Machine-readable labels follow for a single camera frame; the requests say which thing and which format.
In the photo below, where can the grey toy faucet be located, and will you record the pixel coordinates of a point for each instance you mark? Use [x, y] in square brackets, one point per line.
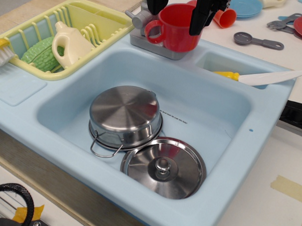
[137, 36]

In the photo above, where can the yellow white dish brush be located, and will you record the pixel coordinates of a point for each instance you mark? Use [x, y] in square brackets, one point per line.
[6, 54]

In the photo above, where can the green toy sponge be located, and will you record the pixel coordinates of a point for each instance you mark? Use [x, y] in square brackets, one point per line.
[41, 56]

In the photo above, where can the blue plastic plate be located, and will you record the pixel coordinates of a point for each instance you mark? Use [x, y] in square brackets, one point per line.
[246, 8]

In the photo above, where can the orange plastic cup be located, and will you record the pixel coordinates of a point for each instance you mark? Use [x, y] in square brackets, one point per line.
[224, 19]

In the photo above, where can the grey toy fork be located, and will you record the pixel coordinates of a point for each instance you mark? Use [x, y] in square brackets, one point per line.
[282, 26]

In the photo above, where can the red plastic mug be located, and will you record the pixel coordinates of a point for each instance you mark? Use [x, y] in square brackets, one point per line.
[172, 28]

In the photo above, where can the steel pot upside down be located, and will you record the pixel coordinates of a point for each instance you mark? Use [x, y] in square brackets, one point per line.
[124, 118]

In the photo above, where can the cream toy detergent bottle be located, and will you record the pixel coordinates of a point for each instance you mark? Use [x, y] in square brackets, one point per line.
[69, 46]

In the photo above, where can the steel pot lid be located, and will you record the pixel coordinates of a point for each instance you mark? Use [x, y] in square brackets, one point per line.
[167, 166]

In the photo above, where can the grey toy spoon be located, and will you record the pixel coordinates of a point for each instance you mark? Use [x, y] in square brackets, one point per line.
[243, 38]

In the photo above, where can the white yellow toy knife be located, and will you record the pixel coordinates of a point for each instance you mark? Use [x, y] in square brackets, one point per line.
[261, 78]

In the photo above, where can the light blue toy sink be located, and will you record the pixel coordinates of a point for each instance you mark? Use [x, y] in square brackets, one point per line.
[224, 121]

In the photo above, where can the beige masking tape strip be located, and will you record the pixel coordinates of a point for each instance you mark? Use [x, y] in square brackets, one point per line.
[287, 187]

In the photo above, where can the yellow dish drying rack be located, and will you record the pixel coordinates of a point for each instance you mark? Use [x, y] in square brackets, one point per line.
[101, 25]

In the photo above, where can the cream plastic toy item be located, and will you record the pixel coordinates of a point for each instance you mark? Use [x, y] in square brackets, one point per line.
[272, 3]

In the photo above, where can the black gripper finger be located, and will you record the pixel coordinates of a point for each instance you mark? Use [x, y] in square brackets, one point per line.
[155, 6]
[203, 14]

